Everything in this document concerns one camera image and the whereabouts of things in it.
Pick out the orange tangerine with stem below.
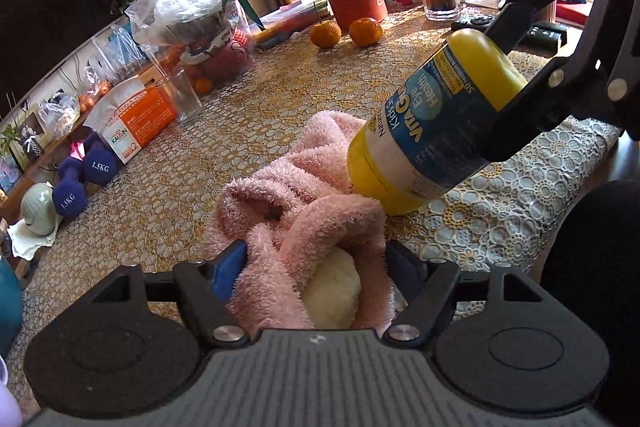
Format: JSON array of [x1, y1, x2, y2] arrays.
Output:
[[309, 20, 343, 49]]

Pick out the black remote control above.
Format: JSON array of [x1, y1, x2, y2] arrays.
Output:
[[449, 14, 502, 33], [520, 22, 569, 54]]

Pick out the cream fluffy ball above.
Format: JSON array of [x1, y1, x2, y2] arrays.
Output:
[[302, 249, 362, 331]]

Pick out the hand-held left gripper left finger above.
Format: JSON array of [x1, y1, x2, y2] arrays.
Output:
[[87, 241, 251, 349]]

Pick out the plastic bag of oranges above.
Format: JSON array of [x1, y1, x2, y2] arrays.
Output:
[[74, 51, 132, 114]]

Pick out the blue dumbbell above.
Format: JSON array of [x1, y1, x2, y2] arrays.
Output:
[[52, 156, 89, 221], [82, 131, 119, 186]]

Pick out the black flat television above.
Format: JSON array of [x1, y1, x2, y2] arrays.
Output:
[[0, 0, 117, 118]]

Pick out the person's dark clothing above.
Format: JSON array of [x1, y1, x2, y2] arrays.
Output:
[[539, 179, 640, 427]]

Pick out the pink fluffy towel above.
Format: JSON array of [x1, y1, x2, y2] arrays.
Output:
[[202, 109, 397, 334]]

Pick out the yellow supplement bottle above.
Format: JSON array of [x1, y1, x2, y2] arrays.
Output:
[[346, 28, 529, 217]]

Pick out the red fruit bag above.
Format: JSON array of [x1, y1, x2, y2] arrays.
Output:
[[171, 31, 257, 96]]

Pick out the small plant in dark vase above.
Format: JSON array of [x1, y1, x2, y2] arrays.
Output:
[[0, 93, 26, 180]]

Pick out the clear drinking glass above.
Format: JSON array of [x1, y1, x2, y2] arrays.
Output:
[[149, 66, 204, 124]]

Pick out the orange white tissue box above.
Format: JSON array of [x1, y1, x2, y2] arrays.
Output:
[[82, 75, 180, 166]]

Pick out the clear plastic bag over bowl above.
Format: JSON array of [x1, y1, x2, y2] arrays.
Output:
[[124, 0, 252, 48]]

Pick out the white cloth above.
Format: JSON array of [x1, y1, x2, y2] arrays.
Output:
[[7, 216, 64, 259]]

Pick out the picture frame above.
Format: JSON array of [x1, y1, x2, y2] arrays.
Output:
[[9, 106, 49, 171]]

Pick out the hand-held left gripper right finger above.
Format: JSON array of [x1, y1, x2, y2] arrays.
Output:
[[382, 239, 551, 349]]

